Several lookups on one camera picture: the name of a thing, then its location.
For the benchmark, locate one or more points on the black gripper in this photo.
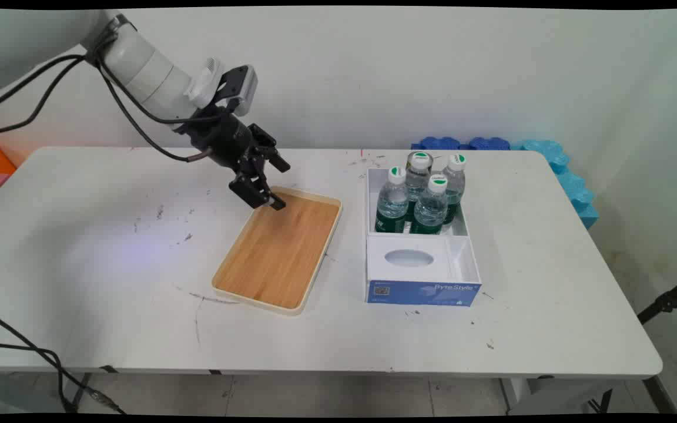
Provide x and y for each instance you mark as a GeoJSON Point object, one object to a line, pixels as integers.
{"type": "Point", "coordinates": [221, 140]}

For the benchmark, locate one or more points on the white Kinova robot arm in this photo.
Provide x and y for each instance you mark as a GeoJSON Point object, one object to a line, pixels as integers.
{"type": "Point", "coordinates": [144, 69]}

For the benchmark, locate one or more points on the wooden tray with cream rim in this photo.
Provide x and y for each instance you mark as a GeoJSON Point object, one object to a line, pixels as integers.
{"type": "Point", "coordinates": [278, 249]}

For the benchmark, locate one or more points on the clear water bottle green label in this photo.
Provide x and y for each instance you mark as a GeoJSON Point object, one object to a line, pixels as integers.
{"type": "Point", "coordinates": [392, 202]}
{"type": "Point", "coordinates": [418, 176]}
{"type": "Point", "coordinates": [453, 185]}
{"type": "Point", "coordinates": [431, 208]}

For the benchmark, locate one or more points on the white and blue cardboard box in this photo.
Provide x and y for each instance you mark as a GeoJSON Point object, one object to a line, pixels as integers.
{"type": "Point", "coordinates": [421, 258]}

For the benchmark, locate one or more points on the light blue foam mat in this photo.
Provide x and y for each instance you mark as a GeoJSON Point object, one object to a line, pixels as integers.
{"type": "Point", "coordinates": [567, 176]}

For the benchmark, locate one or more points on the black tripod stand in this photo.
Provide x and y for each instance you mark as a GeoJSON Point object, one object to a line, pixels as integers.
{"type": "Point", "coordinates": [667, 302]}

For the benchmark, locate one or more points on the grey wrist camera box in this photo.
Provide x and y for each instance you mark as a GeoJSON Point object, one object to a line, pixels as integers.
{"type": "Point", "coordinates": [238, 89]}

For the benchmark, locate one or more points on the black table leg frame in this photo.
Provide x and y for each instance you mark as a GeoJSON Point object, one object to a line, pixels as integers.
{"type": "Point", "coordinates": [632, 393]}

